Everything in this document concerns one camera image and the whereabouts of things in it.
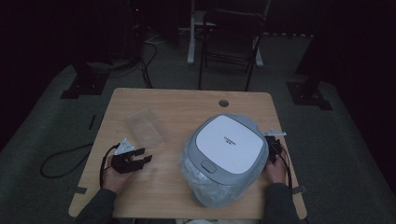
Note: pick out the person's left hand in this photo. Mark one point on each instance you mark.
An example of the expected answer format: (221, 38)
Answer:
(115, 180)

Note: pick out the black folding chair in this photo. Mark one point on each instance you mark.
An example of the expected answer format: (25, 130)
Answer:
(232, 34)

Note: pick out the person's right hand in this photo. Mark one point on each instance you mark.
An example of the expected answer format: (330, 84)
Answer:
(276, 172)

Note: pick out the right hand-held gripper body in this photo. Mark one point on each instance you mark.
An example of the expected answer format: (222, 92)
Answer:
(274, 144)

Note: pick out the white grey rice cooker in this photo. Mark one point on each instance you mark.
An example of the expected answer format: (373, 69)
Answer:
(229, 146)

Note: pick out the clear plastic container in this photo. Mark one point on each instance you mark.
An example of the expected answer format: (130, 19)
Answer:
(145, 127)

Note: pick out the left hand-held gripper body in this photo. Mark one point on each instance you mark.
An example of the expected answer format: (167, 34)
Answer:
(124, 163)

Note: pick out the grey table grommet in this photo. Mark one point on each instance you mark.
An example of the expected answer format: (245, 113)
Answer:
(223, 103)

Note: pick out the black stand base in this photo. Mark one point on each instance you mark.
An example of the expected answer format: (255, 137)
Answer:
(85, 85)
(306, 95)

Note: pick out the black floor strip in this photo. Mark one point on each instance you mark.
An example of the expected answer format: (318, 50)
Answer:
(92, 122)

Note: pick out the clear plastic wrap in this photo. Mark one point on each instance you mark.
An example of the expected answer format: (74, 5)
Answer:
(202, 186)

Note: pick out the grey tape piece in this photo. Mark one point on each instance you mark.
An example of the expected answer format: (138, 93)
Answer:
(299, 189)
(80, 190)

